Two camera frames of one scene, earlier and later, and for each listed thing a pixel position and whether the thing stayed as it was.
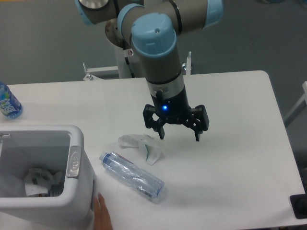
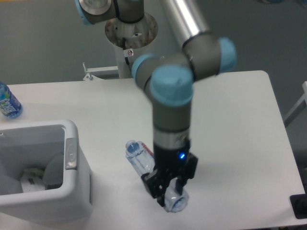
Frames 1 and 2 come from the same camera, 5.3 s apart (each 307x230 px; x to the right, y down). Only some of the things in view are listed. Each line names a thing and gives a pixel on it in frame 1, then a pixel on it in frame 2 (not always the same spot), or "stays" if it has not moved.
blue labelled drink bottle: x=9 y=106 stays
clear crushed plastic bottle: x=123 y=171 to x=142 y=157
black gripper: x=176 y=110 to x=169 y=164
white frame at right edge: x=301 y=105 stays
